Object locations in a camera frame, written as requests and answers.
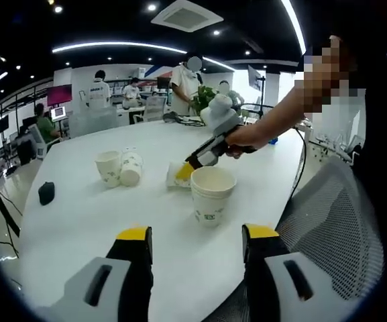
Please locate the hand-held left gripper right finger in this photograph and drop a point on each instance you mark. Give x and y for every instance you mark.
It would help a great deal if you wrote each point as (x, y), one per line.
(263, 285)

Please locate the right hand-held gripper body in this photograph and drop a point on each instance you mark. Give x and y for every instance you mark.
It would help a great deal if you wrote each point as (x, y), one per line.
(220, 115)

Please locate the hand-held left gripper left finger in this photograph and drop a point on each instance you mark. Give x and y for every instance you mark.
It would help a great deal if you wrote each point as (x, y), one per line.
(129, 285)

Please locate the person's right hand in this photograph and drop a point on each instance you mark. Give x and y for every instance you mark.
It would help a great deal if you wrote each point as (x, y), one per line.
(247, 141)

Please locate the green potted plant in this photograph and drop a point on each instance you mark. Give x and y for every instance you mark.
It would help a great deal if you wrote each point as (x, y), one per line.
(203, 97)

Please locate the dark grey device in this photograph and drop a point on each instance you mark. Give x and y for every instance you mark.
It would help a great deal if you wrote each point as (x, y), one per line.
(170, 116)

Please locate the blue packet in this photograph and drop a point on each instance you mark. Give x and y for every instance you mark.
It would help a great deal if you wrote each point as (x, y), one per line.
(273, 141)

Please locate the white table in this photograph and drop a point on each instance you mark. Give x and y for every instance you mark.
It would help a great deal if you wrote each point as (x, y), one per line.
(96, 234)

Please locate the black desk monitor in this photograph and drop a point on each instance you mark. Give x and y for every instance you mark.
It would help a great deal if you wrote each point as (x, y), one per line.
(163, 82)

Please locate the white counter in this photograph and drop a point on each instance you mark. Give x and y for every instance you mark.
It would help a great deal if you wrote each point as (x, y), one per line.
(126, 115)

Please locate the grey mesh office chair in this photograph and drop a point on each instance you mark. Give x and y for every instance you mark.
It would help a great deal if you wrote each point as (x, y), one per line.
(330, 218)

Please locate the ceiling air vent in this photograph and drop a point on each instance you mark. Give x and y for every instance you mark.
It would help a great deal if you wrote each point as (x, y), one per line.
(186, 15)

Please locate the wide grey office chair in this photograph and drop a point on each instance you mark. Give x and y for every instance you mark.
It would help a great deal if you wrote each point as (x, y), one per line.
(92, 122)

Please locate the straight ceiling light strip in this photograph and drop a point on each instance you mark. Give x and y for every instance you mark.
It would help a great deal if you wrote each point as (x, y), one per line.
(297, 27)

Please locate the long curved light strip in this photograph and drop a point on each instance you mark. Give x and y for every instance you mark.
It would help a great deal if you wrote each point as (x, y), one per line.
(119, 44)

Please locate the round ceiling spotlights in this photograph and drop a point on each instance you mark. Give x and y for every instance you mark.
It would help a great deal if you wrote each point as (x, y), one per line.
(151, 7)

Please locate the black tripod stand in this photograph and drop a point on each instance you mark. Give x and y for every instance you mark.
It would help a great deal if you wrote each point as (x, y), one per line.
(12, 223)

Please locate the small white monitor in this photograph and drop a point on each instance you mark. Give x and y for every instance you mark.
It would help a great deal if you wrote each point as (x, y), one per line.
(59, 113)

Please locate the wall shelf with boxes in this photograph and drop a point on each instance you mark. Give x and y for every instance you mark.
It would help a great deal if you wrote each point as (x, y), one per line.
(119, 88)

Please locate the magenta wall screen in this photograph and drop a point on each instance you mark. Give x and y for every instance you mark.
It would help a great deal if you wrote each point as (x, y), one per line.
(59, 94)

